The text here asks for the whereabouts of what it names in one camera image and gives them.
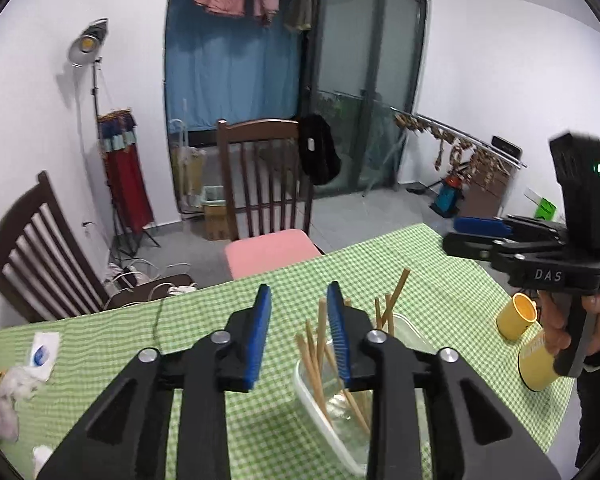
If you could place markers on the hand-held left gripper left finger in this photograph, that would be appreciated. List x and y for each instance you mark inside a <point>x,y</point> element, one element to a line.
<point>257,340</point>

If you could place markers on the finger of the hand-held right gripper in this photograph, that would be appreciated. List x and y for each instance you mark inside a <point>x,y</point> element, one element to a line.
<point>467,246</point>
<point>480,226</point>

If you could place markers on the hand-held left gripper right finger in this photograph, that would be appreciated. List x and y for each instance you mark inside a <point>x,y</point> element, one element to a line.
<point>337,335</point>

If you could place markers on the bunch of wooden chopsticks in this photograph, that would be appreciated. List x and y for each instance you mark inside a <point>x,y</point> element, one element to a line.
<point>321,330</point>

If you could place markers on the clear plastic container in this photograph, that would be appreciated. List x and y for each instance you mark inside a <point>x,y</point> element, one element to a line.
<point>330,430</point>

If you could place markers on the person's right hand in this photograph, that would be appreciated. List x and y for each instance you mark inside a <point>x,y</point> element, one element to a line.
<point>552,325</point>

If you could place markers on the blue orange floor appliance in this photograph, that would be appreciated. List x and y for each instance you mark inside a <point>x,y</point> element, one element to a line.
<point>450,200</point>

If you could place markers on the green bag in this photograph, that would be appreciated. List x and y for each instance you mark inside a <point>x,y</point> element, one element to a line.
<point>546,209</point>

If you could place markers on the pink seat cushion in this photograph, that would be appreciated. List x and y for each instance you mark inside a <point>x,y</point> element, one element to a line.
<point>270,252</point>

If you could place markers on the metal drying rack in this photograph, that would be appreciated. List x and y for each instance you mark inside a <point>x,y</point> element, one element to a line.
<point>460,132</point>

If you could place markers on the cardboard box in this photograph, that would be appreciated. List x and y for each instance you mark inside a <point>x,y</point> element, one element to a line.
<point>215,222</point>

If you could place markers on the green checkered tablecloth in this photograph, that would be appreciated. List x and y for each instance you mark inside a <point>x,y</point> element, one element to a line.
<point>130,320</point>

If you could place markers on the lying yellow paper cup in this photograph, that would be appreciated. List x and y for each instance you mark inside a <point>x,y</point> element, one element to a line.
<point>535,365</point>

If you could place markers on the black bag on chair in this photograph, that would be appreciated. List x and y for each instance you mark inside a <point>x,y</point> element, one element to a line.
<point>320,155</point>

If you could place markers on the white plastic bags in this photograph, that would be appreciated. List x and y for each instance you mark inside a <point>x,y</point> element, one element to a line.
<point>187,170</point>

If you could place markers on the red cloth on stand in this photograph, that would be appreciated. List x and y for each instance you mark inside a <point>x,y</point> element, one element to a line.
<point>127,185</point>

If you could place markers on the sliding glass door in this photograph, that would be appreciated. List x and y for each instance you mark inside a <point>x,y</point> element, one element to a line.
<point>360,60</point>

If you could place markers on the dark wooden slatted chair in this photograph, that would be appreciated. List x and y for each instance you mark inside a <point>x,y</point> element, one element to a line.
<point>40,250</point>
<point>257,132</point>

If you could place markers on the white tissue packet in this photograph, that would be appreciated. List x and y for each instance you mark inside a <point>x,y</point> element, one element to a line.
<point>42,352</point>

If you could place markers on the beige plush toy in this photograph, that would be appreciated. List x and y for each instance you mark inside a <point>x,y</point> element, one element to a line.
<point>20,382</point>

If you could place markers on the crumpled white tissue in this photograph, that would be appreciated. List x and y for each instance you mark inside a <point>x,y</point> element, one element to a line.
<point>42,457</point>

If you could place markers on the blue curtain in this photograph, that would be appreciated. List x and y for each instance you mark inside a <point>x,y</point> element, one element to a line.
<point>230,75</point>

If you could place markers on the olive hanging garment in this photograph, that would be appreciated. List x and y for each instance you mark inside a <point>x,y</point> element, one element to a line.
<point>299,7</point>

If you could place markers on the studio light on stand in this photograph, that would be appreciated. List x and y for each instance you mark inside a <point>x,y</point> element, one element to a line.
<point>87,42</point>

